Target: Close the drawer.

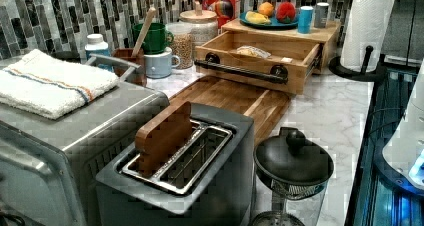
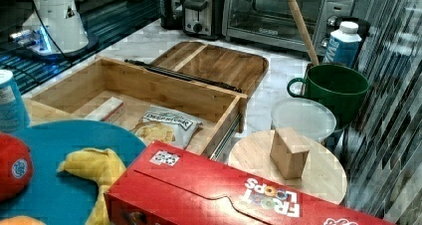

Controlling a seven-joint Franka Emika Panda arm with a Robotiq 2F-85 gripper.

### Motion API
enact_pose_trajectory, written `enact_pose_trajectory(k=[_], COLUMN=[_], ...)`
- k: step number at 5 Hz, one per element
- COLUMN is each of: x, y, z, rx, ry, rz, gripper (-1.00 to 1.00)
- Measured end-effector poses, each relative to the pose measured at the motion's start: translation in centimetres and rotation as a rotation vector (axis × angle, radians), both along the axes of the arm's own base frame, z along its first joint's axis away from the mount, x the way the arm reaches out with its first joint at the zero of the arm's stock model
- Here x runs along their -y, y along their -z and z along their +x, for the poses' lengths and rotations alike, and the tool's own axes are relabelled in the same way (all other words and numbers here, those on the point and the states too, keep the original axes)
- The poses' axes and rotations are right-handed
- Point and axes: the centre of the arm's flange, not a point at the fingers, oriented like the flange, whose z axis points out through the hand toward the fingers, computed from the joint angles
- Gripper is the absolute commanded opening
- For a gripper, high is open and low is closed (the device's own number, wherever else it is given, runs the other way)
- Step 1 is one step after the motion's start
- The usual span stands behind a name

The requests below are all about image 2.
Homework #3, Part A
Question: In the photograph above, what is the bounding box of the wooden drawer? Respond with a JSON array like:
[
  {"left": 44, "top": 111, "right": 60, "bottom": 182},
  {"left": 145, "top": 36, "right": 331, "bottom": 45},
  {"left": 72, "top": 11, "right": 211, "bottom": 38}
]
[{"left": 24, "top": 57, "right": 247, "bottom": 158}]

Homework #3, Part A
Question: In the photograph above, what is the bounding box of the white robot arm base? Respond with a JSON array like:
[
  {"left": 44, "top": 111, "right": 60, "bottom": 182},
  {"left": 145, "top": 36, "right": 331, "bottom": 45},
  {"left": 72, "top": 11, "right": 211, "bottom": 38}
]
[{"left": 9, "top": 0, "right": 98, "bottom": 57}]

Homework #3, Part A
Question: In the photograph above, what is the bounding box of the wooden cutting board tray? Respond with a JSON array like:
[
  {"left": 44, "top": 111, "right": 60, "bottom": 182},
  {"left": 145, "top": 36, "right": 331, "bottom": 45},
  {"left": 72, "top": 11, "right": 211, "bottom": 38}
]
[{"left": 152, "top": 42, "right": 269, "bottom": 97}]

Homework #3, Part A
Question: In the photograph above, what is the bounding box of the white chips bag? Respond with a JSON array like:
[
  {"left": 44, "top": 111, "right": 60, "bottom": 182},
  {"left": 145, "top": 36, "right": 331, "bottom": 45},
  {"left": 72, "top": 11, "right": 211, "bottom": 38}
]
[{"left": 131, "top": 106, "right": 203, "bottom": 149}]

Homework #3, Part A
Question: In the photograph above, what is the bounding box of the small wooden block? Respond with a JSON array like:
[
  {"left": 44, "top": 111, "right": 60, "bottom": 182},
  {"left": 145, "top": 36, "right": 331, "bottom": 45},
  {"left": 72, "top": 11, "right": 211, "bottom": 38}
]
[{"left": 270, "top": 127, "right": 310, "bottom": 179}]

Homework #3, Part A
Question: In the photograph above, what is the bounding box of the red Froot Loops box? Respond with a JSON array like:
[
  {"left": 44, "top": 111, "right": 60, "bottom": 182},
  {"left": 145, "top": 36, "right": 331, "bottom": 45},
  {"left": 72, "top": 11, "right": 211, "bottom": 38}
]
[{"left": 105, "top": 141, "right": 394, "bottom": 225}]

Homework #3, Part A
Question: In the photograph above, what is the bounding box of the small white red box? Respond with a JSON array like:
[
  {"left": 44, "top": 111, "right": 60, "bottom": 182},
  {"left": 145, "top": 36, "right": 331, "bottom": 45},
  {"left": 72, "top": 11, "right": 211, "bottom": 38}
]
[{"left": 85, "top": 97, "right": 124, "bottom": 122}]

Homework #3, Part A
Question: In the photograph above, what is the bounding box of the silver black toaster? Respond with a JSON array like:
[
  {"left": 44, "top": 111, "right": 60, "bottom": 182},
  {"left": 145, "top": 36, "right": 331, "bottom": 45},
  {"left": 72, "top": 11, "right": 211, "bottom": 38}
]
[{"left": 182, "top": 0, "right": 224, "bottom": 41}]

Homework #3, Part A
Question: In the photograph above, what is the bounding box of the clear lidded plastic container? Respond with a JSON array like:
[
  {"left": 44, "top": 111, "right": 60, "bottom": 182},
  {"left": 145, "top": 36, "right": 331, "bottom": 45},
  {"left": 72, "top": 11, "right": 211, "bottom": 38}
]
[{"left": 271, "top": 98, "right": 336, "bottom": 142}]

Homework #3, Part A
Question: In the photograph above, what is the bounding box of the silver toaster oven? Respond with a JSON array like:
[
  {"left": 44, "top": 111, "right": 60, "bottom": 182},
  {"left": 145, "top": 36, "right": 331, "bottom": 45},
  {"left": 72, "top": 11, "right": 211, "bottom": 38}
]
[{"left": 222, "top": 0, "right": 355, "bottom": 56}]

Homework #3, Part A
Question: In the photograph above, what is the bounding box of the yellow plush banana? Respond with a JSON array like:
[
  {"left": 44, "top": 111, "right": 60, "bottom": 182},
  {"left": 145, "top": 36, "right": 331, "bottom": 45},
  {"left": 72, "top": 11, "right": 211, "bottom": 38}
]
[{"left": 57, "top": 148, "right": 126, "bottom": 225}]

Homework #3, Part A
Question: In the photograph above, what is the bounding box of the round wooden board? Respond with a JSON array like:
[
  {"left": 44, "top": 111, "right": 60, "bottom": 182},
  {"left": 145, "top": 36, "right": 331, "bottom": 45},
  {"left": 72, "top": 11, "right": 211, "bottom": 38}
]
[{"left": 228, "top": 130, "right": 347, "bottom": 204}]

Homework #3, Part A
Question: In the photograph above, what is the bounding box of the wooden rolling pin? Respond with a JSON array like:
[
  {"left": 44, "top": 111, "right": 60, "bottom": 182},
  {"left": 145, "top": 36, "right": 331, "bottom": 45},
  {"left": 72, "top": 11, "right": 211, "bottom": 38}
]
[{"left": 287, "top": 0, "right": 319, "bottom": 66}]

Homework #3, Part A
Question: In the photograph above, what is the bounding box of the blue white bottle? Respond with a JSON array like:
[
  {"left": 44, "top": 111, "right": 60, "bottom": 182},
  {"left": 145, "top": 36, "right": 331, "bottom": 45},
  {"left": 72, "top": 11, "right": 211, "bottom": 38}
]
[{"left": 322, "top": 21, "right": 361, "bottom": 68}]

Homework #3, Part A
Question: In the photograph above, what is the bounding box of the blue round plate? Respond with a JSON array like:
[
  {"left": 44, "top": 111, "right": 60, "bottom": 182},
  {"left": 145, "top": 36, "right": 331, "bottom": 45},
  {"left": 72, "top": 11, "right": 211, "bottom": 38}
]
[{"left": 0, "top": 120, "right": 145, "bottom": 225}]

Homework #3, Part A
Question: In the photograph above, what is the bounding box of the blue white can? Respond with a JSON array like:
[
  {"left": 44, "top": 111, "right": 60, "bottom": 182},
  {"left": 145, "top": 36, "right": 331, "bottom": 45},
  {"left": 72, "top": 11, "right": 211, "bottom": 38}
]
[{"left": 0, "top": 69, "right": 30, "bottom": 133}]

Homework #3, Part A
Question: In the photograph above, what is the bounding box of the red plush apple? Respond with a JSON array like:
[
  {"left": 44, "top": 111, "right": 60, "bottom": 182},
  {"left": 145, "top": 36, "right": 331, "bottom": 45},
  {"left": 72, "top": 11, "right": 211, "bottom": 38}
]
[{"left": 0, "top": 133, "right": 33, "bottom": 201}]

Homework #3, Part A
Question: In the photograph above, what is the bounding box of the orange plush fruit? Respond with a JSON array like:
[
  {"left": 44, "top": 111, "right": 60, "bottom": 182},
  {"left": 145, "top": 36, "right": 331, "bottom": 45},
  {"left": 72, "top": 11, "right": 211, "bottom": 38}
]
[{"left": 0, "top": 216, "right": 46, "bottom": 225}]

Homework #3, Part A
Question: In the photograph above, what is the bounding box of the green pot with handle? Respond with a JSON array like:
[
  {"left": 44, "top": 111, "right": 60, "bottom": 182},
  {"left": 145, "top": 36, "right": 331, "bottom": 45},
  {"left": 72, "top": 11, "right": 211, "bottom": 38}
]
[{"left": 287, "top": 64, "right": 369, "bottom": 130}]

